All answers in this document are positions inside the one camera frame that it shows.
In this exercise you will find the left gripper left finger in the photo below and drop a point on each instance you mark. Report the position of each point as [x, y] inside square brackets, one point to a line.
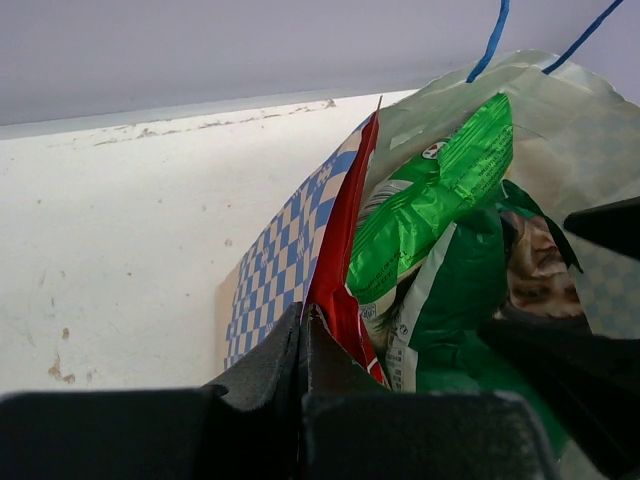
[241, 425]

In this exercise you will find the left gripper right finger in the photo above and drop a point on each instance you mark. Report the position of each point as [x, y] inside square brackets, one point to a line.
[354, 428]

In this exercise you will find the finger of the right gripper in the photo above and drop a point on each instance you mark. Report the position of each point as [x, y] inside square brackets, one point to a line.
[590, 381]
[613, 226]

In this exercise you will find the checkered paper bag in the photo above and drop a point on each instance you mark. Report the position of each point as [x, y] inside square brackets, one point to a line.
[575, 147]

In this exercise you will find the green Real chips bag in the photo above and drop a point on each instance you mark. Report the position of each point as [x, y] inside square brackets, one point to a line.
[507, 261]

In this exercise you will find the red Chuba chips bag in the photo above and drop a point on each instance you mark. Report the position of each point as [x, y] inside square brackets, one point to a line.
[328, 288]

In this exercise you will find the green Chuba cassava chips bag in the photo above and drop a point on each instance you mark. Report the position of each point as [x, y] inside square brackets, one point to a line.
[408, 211]

